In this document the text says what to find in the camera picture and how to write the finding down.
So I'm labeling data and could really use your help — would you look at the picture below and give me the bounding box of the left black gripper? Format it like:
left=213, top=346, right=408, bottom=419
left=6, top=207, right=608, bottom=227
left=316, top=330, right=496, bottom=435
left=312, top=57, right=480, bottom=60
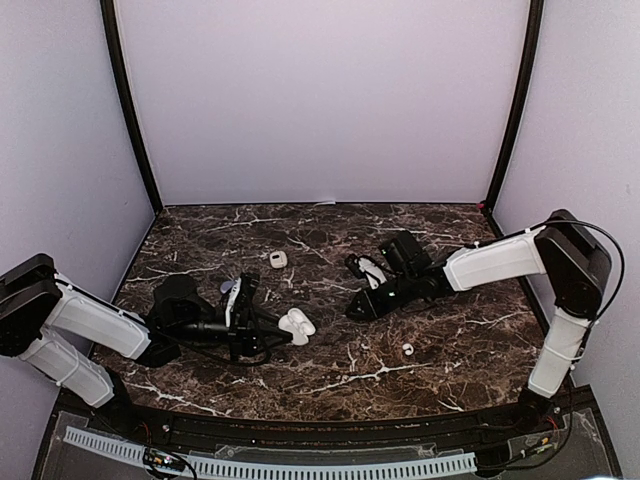
left=172, top=303, right=292, bottom=362

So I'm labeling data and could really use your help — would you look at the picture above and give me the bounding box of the right black frame post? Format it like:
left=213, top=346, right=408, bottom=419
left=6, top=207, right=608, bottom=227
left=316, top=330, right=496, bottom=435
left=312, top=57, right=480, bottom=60
left=483, top=0, right=545, bottom=216

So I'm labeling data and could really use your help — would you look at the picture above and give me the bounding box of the black front table rail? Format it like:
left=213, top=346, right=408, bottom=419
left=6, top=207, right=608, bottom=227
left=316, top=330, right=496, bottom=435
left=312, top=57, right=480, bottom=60
left=132, top=405, right=523, bottom=449

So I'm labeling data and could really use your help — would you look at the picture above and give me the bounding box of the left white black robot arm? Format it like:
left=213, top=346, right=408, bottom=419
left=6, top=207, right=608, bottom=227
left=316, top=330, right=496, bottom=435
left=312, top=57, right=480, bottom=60
left=1, top=253, right=293, bottom=436

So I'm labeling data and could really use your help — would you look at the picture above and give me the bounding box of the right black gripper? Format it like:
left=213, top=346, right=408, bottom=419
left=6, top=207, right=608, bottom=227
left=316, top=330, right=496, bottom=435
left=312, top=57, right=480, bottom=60
left=345, top=270, right=419, bottom=322

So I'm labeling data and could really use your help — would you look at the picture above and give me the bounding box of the white slotted cable duct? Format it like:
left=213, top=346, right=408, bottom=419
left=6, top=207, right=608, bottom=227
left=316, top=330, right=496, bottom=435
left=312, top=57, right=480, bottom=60
left=63, top=426, right=477, bottom=479

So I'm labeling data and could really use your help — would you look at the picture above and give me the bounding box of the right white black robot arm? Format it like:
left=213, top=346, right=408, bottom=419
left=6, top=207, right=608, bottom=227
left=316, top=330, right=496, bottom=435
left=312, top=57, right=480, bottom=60
left=345, top=209, right=614, bottom=434

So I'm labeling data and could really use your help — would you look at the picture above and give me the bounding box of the black frame post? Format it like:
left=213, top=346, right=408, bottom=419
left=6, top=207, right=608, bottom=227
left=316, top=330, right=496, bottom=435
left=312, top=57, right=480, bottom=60
left=483, top=0, right=545, bottom=216
left=100, top=0, right=164, bottom=216

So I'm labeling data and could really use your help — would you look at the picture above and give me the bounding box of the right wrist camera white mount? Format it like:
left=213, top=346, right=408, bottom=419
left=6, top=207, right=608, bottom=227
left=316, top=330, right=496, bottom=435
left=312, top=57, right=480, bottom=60
left=356, top=256, right=387, bottom=289

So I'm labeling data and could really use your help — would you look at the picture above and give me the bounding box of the left black frame post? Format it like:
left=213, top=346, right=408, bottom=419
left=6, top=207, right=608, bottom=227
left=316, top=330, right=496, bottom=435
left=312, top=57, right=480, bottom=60
left=100, top=0, right=164, bottom=216

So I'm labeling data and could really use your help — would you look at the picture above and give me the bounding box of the white charging case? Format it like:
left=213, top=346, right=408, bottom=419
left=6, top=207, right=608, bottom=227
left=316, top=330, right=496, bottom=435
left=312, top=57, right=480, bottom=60
left=278, top=308, right=316, bottom=346

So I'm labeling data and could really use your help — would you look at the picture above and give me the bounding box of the purple blue charging case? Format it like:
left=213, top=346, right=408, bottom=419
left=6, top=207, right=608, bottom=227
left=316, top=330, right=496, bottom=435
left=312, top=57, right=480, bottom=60
left=219, top=280, right=236, bottom=294

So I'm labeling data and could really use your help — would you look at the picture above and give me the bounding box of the beige earbud charging case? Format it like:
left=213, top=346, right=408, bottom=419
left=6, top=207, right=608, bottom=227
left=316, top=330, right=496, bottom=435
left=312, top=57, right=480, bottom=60
left=269, top=251, right=289, bottom=269

